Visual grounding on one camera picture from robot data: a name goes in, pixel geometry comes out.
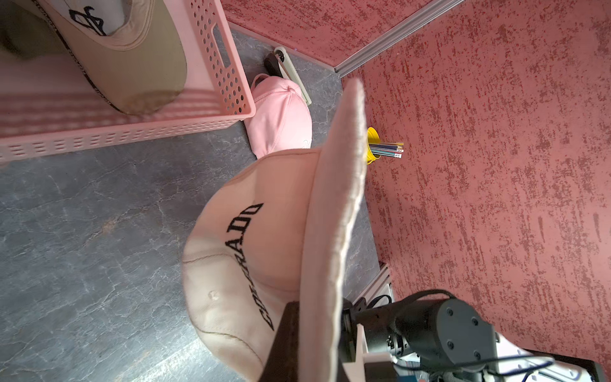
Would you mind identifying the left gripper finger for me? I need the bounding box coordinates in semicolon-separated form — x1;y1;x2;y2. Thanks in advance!
259;302;300;382

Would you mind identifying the aluminium front rail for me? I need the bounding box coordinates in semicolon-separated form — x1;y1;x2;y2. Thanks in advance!
353;263;395;307

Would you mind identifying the beige cap in basket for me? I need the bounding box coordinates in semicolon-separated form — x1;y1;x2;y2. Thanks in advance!
1;1;187;116

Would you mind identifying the cream baseball cap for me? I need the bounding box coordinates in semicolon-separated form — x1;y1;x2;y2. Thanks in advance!
181;80;367;381

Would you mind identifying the right corner aluminium post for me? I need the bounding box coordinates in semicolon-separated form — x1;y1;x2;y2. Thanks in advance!
334;0;464;78

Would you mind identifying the pink baseball cap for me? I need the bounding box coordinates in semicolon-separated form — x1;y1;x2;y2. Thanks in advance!
244;73;313;159

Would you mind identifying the pink perforated plastic basket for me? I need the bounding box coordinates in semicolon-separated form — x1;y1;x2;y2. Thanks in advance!
1;1;256;163

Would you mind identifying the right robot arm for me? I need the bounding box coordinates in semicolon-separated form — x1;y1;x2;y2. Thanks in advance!
339;290;608;381

